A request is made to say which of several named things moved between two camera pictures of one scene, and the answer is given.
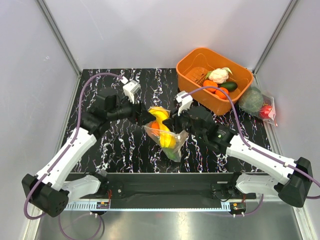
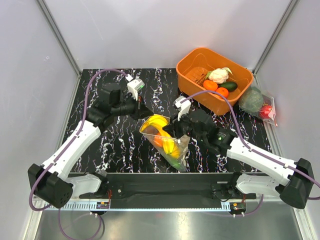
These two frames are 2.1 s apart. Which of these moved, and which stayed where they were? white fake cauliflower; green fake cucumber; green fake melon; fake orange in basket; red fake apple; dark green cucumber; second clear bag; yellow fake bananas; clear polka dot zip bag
Moved: clear polka dot zip bag; green fake cucumber; yellow fake bananas
Stayed: dark green cucumber; white fake cauliflower; red fake apple; green fake melon; fake orange in basket; second clear bag
